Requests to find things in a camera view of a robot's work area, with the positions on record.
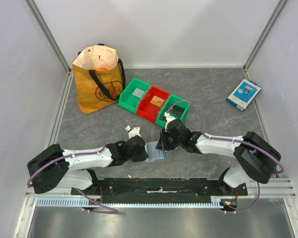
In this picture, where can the left green plastic bin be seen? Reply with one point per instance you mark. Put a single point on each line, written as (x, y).
(127, 100)

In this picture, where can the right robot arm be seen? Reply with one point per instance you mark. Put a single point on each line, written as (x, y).
(257, 159)

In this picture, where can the red plastic bin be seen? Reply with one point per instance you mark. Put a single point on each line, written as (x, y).
(148, 110)

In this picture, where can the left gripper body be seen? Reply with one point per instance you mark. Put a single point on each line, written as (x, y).
(139, 156)

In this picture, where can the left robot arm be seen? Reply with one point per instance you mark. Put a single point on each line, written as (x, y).
(56, 167)

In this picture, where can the brown Trader Joe's paper bag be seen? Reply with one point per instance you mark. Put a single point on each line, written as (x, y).
(99, 77)

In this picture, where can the silver card in bin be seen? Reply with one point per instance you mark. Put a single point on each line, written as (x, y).
(138, 92)

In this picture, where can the right green plastic bin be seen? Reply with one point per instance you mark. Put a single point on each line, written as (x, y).
(169, 103)

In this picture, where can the gold card in bin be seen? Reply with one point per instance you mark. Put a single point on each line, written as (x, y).
(157, 101)

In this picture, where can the upper black card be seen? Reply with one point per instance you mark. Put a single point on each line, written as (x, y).
(177, 111)

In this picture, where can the blue razor box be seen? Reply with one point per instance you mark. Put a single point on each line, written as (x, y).
(243, 94)

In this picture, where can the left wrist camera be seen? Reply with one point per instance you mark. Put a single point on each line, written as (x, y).
(132, 132)

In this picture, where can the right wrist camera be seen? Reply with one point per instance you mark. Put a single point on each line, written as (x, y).
(168, 119)

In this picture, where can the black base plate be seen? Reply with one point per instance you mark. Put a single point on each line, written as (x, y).
(160, 190)

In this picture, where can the green plastic bin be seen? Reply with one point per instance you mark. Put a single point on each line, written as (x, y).
(127, 100)
(169, 103)

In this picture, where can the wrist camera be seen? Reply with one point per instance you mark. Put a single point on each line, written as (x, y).
(168, 119)
(132, 132)

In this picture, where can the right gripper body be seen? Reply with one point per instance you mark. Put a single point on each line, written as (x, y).
(164, 141)

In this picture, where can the blue leather card holder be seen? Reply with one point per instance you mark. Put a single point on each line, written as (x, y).
(153, 153)

